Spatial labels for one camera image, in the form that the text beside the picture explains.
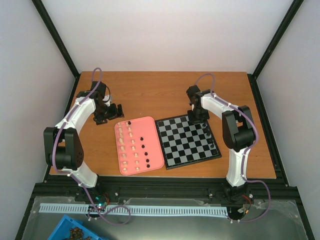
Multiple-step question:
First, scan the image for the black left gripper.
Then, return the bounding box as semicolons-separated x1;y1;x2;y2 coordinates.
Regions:
95;103;125;125

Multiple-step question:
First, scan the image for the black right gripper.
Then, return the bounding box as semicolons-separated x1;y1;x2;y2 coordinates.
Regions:
187;107;210;125

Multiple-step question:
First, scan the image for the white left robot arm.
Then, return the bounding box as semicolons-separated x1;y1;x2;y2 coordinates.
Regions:
43;81;124;202

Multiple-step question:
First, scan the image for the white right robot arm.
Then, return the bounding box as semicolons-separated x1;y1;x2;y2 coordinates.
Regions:
186;85;258;203

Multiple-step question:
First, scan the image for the black and white chessboard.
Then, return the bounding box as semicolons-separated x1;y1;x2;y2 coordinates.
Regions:
155;115;222;170

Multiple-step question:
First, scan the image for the pink plastic tray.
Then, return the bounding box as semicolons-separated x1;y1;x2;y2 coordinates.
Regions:
114;116;165;176

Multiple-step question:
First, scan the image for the blue plastic bin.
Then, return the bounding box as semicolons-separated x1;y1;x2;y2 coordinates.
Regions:
47;215;108;240

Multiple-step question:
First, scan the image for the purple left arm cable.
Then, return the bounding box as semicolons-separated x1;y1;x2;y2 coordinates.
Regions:
51;67;133;228

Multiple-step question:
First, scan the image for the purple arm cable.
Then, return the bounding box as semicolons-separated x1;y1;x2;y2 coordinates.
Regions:
51;67;133;228
194;73;272;224

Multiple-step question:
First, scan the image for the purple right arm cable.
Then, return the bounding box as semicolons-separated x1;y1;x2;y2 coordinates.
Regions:
194;73;272;224

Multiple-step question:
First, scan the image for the black aluminium frame base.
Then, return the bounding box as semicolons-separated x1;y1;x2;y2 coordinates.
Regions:
15;74;315;240

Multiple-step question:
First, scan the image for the light blue cable duct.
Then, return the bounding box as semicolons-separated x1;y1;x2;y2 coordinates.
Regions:
38;203;228;218

